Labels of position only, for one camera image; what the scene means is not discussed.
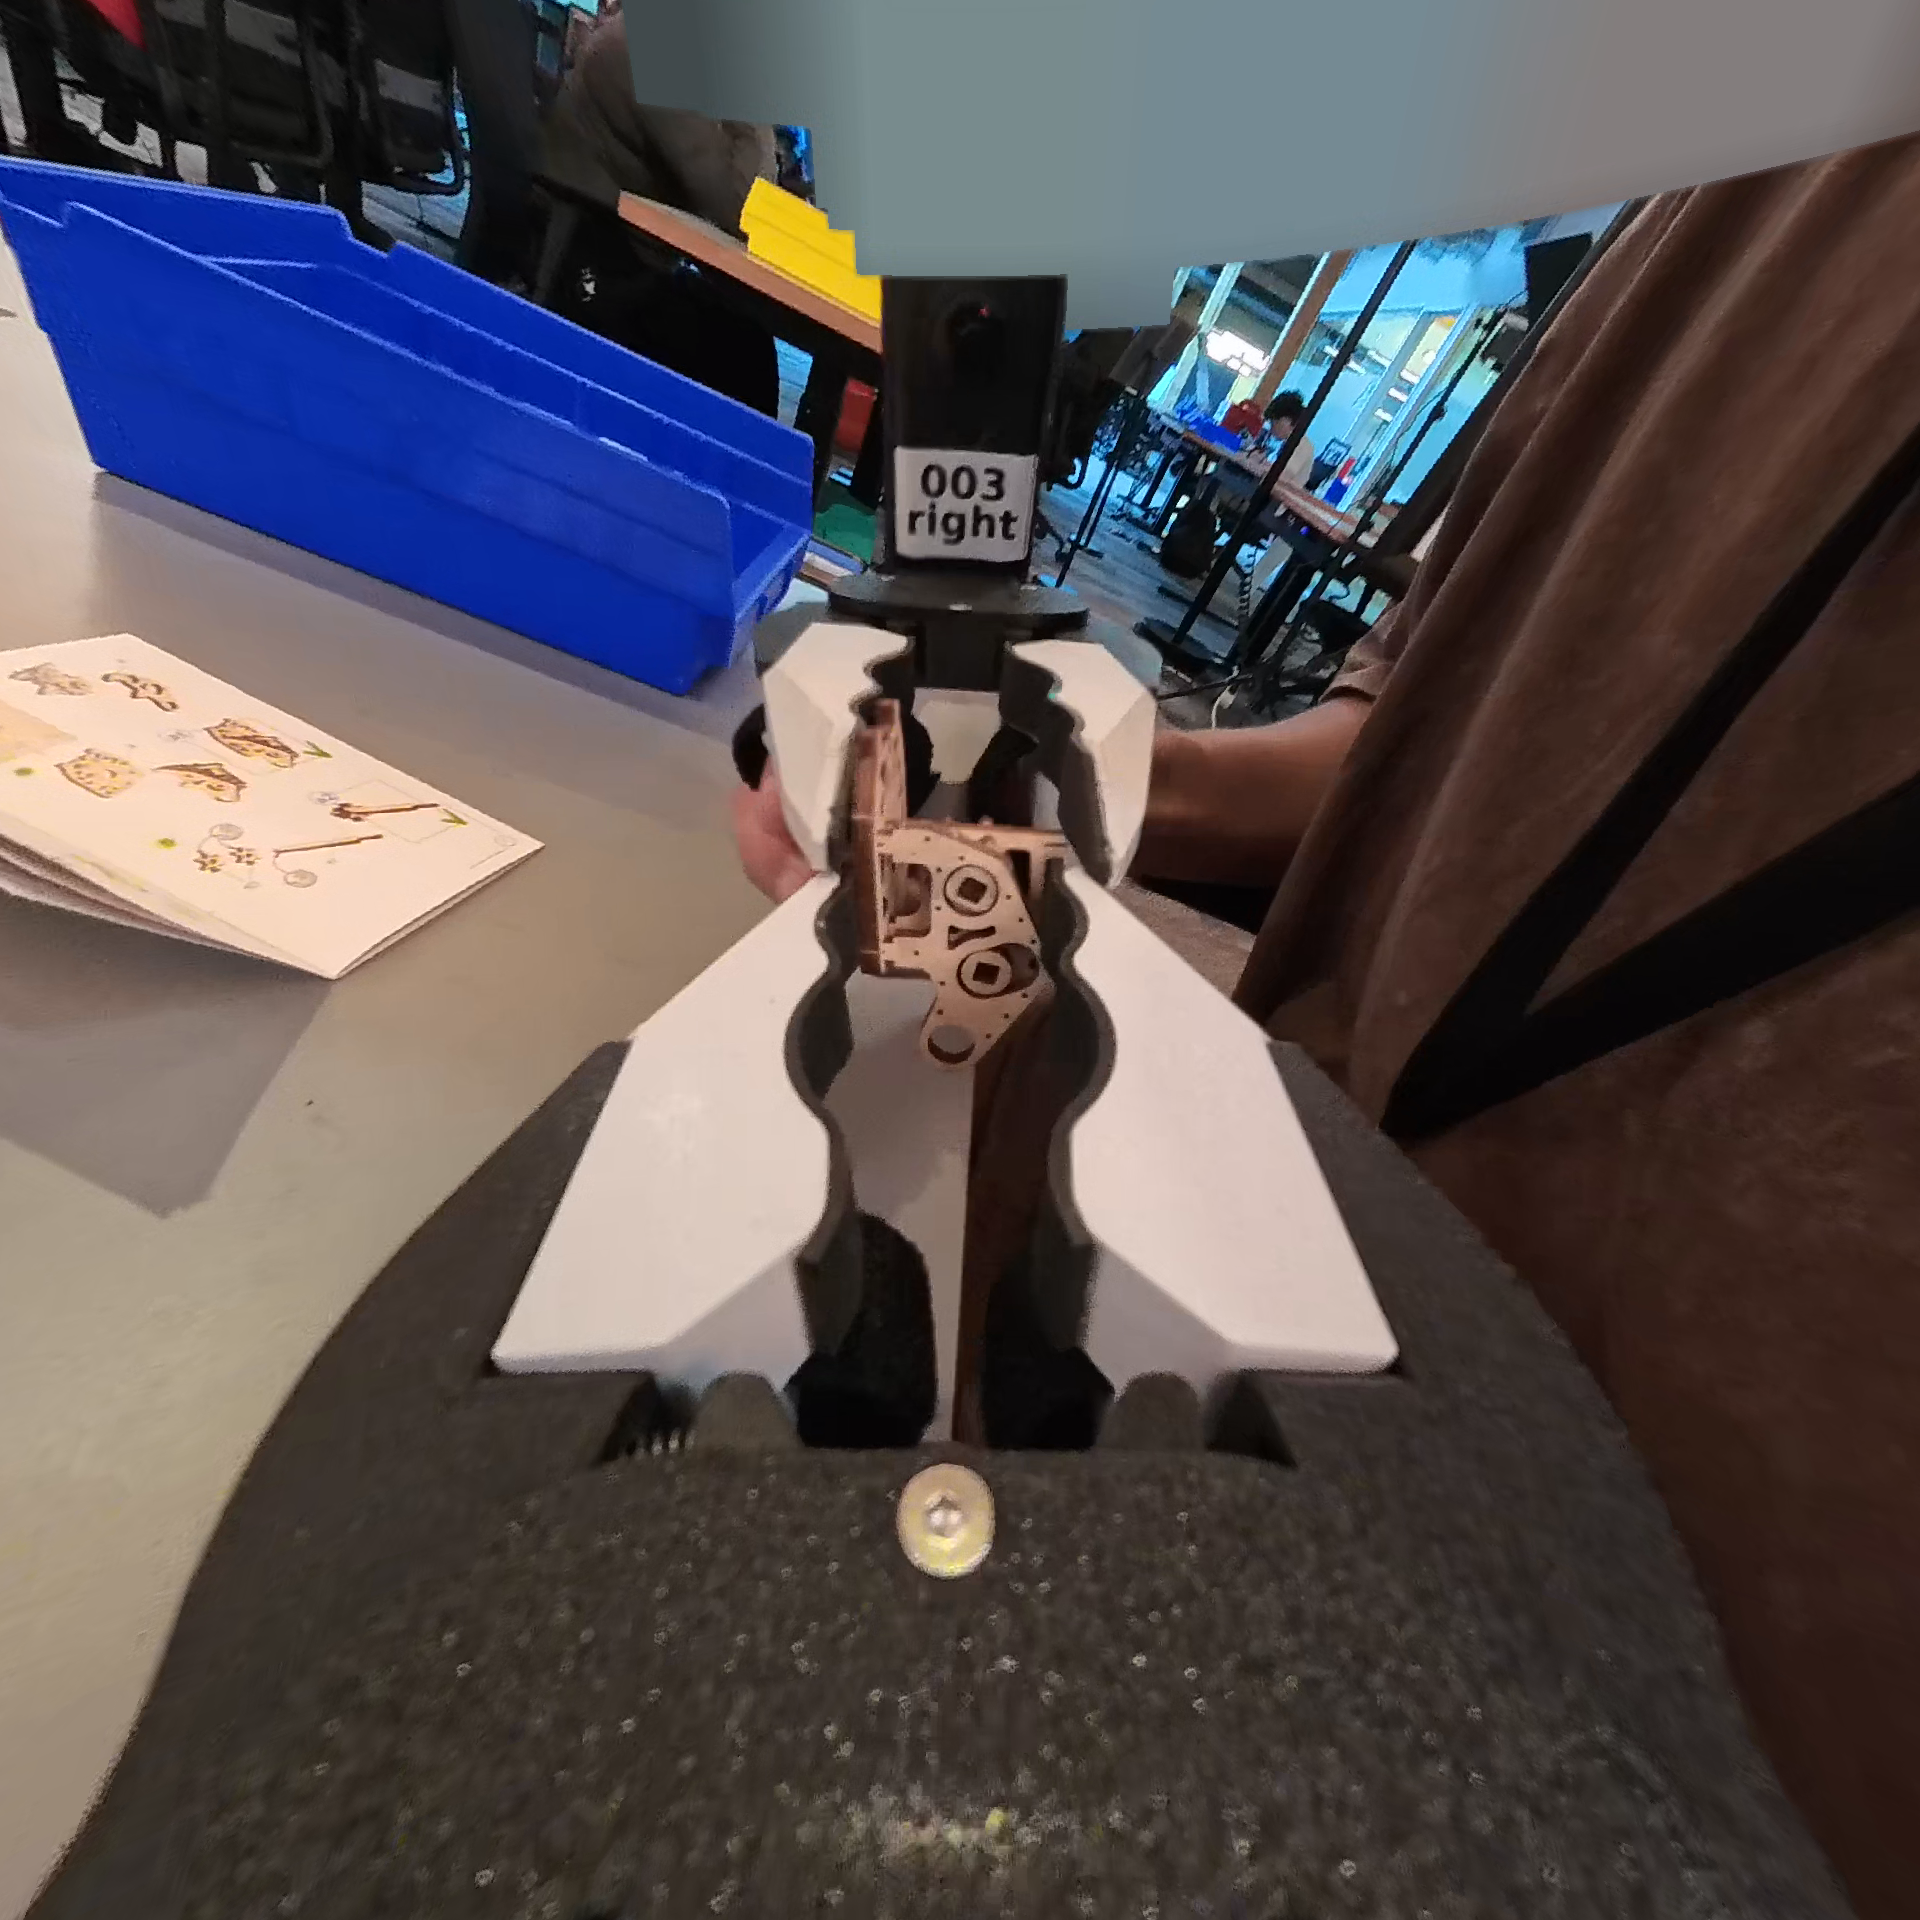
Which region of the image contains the person in brown shirt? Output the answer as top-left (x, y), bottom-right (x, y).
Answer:
top-left (1233, 134), bottom-right (1920, 1920)

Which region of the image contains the person's right forearm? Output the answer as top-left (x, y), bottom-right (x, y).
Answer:
top-left (1147, 695), bottom-right (1370, 890)

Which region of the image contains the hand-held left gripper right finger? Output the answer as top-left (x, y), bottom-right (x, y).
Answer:
top-left (1042, 873), bottom-right (1406, 1379)

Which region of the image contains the illustrated instruction booklet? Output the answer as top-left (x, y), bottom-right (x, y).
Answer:
top-left (0, 634), bottom-right (548, 979)

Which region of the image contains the blue plastic bin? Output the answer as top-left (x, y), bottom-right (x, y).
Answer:
top-left (42, 198), bottom-right (815, 696)
top-left (0, 154), bottom-right (815, 528)

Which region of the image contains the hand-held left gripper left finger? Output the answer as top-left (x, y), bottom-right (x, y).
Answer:
top-left (492, 877), bottom-right (863, 1379)

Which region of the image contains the person's leg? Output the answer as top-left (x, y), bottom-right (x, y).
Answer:
top-left (1123, 880), bottom-right (1281, 995)

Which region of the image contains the wooden background table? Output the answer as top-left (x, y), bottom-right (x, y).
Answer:
top-left (617, 192), bottom-right (886, 358)

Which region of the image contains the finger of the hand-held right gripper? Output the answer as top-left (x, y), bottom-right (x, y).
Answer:
top-left (998, 638), bottom-right (1159, 886)
top-left (756, 624), bottom-right (917, 886)

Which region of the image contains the yellow plastic bin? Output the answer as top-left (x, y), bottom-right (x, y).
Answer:
top-left (743, 179), bottom-right (886, 325)

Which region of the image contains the black stand pole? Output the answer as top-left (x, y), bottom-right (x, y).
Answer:
top-left (1138, 286), bottom-right (1509, 664)

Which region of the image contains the narrow wooden model panel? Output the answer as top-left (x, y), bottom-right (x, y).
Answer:
top-left (854, 696), bottom-right (914, 967)

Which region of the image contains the wooden model plate with holes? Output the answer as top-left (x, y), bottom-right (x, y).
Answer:
top-left (879, 818), bottom-right (1077, 1071)

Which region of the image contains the background office desk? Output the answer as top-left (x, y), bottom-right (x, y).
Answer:
top-left (1154, 419), bottom-right (1418, 608)

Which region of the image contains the person's right hand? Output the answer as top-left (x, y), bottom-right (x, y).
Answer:
top-left (732, 776), bottom-right (831, 906)

